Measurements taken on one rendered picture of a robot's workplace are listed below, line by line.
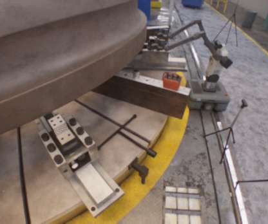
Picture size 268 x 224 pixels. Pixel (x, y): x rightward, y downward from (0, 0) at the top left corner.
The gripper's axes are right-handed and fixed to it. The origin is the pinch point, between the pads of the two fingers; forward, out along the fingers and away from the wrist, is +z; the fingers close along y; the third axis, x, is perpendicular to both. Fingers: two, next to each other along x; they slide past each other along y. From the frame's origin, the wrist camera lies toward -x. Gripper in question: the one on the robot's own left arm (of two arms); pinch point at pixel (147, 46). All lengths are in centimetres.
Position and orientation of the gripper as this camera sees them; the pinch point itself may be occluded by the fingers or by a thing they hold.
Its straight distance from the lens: 218.6
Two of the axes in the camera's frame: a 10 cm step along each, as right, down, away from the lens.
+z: -9.5, -2.2, 2.4
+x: 0.0, 7.3, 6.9
